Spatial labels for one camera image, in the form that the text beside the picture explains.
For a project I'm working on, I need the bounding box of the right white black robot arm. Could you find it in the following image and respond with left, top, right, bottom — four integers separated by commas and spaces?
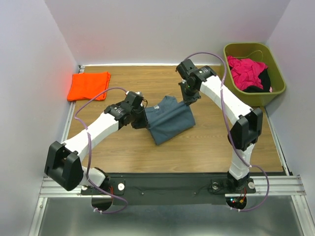
176, 59, 263, 193

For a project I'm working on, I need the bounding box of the olive green plastic bin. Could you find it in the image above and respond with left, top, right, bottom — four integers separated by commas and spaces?
223, 42, 286, 107

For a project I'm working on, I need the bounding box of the folded orange t-shirt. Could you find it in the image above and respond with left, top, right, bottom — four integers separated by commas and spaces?
67, 72, 111, 102

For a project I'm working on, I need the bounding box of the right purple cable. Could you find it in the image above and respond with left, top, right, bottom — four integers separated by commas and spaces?
183, 52, 271, 212

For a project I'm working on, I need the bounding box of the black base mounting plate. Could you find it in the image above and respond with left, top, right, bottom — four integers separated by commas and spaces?
81, 172, 256, 206

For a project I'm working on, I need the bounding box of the crumpled black t-shirt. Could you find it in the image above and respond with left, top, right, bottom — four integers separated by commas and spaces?
244, 69, 272, 93

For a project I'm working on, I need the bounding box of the blue-grey t-shirt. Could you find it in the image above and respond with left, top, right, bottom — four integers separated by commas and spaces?
145, 95, 195, 145

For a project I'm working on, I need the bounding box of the crumpled pink t-shirt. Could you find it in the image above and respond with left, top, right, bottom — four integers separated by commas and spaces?
227, 56, 268, 92

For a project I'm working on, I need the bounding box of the aluminium extrusion rail frame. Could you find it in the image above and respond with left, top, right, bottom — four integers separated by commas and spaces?
28, 65, 315, 236

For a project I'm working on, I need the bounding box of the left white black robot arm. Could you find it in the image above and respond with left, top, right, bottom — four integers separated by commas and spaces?
44, 91, 148, 194

